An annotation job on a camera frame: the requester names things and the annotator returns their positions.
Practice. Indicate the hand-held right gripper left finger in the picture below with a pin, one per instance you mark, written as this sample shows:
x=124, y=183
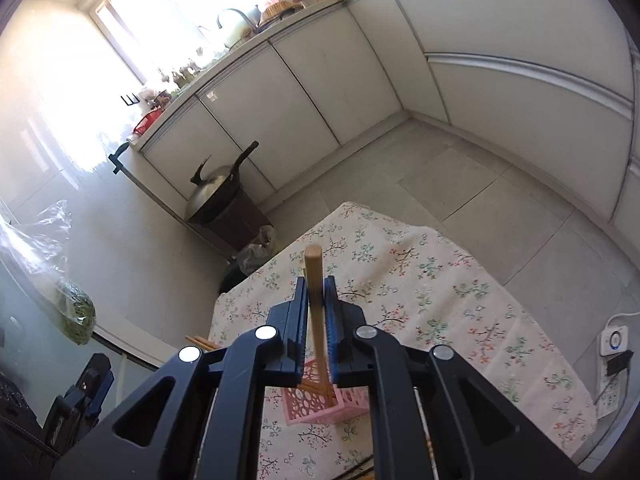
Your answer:
x=301, y=310

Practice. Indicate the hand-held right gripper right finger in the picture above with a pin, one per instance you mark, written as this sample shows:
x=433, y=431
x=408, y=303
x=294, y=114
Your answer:
x=330, y=310

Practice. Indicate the wooden chopstick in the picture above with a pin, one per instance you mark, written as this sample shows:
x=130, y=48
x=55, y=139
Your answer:
x=192, y=342
x=206, y=341
x=314, y=270

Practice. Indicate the pink perforated chopstick holder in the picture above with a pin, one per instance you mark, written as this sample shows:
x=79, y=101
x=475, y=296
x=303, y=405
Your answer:
x=305, y=410

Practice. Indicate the clear plastic bag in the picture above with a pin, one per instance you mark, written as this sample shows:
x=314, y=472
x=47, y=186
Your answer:
x=257, y=252

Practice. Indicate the plastic bag of greens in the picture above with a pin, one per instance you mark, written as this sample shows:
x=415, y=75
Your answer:
x=75, y=310

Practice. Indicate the floral tablecloth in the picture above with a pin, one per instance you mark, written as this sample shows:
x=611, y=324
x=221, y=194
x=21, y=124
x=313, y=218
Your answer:
x=425, y=285

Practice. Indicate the steel wok lid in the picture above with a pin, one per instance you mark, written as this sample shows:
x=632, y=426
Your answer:
x=205, y=195

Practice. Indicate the black wok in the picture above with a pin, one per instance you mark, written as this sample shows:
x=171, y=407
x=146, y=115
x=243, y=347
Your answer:
x=247, y=155

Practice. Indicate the red basket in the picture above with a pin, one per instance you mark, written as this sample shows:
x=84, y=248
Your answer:
x=147, y=124

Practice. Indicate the cluster of small bottles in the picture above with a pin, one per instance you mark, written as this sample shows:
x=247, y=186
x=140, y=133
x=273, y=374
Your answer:
x=175, y=77

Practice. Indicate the white smart plug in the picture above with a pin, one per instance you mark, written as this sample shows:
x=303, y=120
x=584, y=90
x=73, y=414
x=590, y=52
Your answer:
x=615, y=337

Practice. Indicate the pale kettle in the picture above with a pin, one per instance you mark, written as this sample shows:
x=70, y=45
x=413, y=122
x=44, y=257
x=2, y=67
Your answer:
x=237, y=27

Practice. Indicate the black plug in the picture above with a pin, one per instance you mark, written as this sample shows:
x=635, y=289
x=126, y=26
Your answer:
x=617, y=364

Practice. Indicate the white power strip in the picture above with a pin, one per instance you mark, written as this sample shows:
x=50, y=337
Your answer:
x=610, y=395

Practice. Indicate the woven basket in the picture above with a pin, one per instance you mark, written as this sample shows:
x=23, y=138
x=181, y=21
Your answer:
x=280, y=10

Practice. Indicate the white kitchen cabinets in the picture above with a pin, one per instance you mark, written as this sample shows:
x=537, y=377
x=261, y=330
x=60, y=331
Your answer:
x=500, y=35

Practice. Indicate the window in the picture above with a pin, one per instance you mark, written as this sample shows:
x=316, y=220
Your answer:
x=175, y=10

